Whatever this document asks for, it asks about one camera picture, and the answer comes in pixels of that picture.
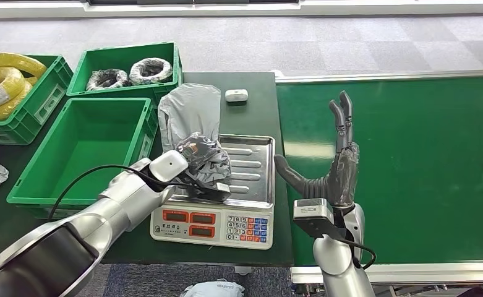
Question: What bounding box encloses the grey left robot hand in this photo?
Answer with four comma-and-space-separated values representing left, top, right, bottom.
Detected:
174, 132, 233, 192

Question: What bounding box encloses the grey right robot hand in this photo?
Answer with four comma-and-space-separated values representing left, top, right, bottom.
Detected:
273, 90, 361, 209

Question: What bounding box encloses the grey plastic mailer package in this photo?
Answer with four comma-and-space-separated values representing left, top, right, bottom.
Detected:
157, 82, 222, 153

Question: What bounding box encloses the green conveyor belt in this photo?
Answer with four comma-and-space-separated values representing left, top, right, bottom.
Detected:
274, 69, 483, 286

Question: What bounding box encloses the white mailer package with logo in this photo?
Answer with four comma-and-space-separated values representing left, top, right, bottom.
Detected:
181, 279, 246, 297

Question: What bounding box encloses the steel weighing tray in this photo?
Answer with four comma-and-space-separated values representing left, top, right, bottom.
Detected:
168, 134, 276, 210

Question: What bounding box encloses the white electronic scale body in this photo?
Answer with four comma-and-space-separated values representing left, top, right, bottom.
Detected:
150, 200, 276, 251

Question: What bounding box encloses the small white plastic device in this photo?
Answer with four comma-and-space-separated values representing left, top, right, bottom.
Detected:
224, 88, 250, 103

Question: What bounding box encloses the green crate holding black coils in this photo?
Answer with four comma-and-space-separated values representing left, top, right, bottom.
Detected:
66, 41, 184, 108

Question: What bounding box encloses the empty green plastic crate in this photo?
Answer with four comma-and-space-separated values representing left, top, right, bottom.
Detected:
6, 97, 159, 219

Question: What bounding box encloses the green crate holding yellow coils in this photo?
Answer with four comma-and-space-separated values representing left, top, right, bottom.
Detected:
0, 54, 74, 146

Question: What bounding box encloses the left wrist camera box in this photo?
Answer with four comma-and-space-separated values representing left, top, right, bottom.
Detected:
179, 171, 233, 203

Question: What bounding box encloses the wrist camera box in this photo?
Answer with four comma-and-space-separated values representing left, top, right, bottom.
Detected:
179, 171, 233, 203
293, 197, 347, 241

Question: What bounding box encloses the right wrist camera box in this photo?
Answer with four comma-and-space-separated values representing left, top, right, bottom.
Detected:
293, 197, 347, 241

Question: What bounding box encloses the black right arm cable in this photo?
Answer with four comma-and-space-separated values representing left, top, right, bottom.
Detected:
338, 236, 378, 271

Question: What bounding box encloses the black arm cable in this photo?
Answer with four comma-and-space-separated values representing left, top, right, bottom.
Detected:
47, 164, 177, 223
338, 236, 378, 271

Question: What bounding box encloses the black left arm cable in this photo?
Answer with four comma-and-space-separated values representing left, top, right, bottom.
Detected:
47, 164, 177, 223

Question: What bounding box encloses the wrapped black wire coil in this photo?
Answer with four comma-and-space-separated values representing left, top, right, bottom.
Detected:
85, 68, 131, 92
128, 57, 174, 87

